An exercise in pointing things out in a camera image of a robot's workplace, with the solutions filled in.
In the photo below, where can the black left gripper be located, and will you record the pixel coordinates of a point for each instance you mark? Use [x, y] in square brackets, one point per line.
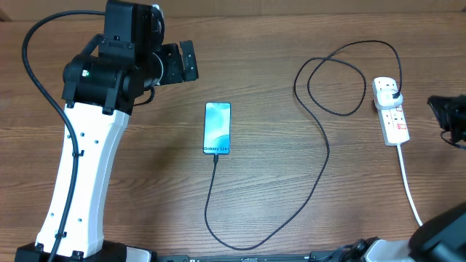
[175, 73]

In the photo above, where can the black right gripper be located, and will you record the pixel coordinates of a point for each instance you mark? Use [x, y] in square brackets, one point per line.
[445, 113]

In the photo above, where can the black smartphone with blue screen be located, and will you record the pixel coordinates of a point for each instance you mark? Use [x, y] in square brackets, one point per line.
[217, 129]

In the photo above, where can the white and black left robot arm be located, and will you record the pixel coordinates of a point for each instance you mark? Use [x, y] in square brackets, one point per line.
[102, 85]

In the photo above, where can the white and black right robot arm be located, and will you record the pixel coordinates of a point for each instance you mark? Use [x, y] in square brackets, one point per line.
[441, 239]

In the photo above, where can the white charger plug adapter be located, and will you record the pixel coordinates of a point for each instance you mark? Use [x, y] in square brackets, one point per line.
[384, 99]

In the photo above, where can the white power strip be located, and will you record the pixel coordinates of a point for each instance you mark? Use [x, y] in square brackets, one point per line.
[392, 121]

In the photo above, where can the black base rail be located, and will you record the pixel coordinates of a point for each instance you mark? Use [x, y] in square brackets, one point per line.
[336, 255]

